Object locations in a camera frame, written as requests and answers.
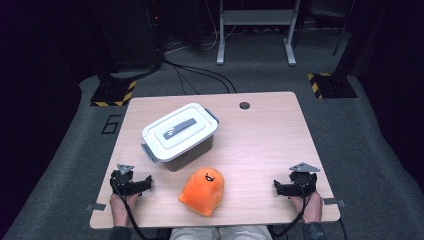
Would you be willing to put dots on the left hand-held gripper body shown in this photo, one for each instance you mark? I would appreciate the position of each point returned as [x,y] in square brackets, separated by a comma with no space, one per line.
[124,185]

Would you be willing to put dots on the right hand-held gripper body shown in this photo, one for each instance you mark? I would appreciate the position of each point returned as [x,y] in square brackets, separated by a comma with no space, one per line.
[305,183]

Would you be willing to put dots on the clear brown storage box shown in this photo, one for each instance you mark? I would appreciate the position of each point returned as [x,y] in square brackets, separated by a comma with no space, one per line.
[191,159]

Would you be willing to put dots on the orange plush toy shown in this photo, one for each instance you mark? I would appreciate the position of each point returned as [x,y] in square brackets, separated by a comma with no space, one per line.
[201,193]

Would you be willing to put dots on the white storage box lid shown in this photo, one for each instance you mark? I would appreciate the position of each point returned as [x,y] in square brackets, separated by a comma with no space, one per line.
[200,128]

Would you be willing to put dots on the person's left hand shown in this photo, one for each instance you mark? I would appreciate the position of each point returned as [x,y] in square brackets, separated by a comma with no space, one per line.
[121,208]

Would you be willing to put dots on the person's right hand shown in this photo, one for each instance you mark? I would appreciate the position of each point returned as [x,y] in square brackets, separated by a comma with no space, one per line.
[313,208]

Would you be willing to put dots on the grey tape strip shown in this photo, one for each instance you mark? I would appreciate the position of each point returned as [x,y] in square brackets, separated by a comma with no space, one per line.
[96,207]
[334,201]

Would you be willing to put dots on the person's legs in light trousers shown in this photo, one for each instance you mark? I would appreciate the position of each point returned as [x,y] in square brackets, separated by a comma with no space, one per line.
[220,233]

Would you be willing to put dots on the dark equipment cabinet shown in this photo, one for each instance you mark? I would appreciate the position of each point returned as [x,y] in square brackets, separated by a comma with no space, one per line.
[130,33]

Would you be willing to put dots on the white metal stand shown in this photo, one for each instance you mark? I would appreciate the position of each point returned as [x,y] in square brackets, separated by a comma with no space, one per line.
[256,16]

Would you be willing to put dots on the black base plate striped edge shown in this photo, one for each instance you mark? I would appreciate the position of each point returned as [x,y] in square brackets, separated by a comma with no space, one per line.
[333,86]
[111,93]

